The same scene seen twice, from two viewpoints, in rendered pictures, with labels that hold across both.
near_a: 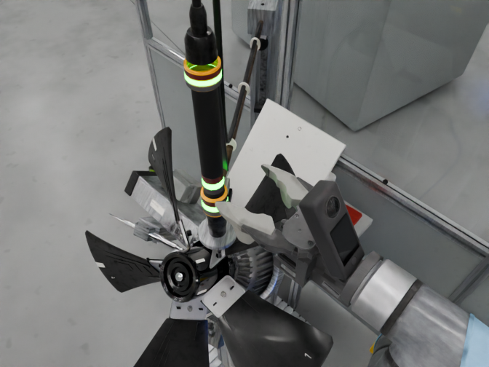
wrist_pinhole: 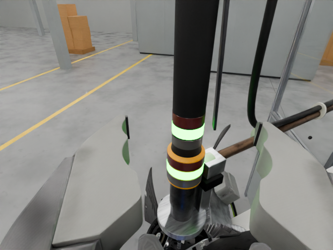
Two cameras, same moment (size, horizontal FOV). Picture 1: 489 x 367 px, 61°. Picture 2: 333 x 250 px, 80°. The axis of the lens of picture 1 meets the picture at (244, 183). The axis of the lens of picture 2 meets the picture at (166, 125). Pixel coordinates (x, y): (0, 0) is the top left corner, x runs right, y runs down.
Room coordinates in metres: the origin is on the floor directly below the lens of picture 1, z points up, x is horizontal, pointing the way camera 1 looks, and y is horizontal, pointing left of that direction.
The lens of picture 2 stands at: (0.28, -0.07, 1.72)
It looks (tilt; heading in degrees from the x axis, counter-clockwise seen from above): 32 degrees down; 51
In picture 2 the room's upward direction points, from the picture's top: straight up
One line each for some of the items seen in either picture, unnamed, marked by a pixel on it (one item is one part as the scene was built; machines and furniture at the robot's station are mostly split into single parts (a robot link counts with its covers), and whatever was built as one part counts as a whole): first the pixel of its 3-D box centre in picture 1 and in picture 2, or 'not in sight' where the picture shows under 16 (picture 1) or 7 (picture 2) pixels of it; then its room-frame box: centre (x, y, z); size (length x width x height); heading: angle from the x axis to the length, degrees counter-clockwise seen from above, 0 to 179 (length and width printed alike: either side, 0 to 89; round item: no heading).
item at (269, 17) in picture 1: (263, 12); not in sight; (1.03, -0.05, 1.55); 0.10 x 0.07 x 0.08; 171
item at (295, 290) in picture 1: (300, 268); not in sight; (0.89, -0.25, 0.42); 0.04 x 0.04 x 0.83; 46
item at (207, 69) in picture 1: (203, 72); not in sight; (0.41, 0.05, 1.81); 0.04 x 0.04 x 0.03
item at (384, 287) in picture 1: (382, 290); not in sight; (0.21, -0.16, 1.64); 0.08 x 0.05 x 0.08; 137
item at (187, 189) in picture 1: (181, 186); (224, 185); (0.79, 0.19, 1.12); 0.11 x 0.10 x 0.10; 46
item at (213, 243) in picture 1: (217, 213); (188, 191); (0.42, 0.05, 1.50); 0.09 x 0.07 x 0.10; 171
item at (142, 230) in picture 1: (144, 231); not in sight; (0.66, 0.29, 1.08); 0.07 x 0.04 x 0.06; 56
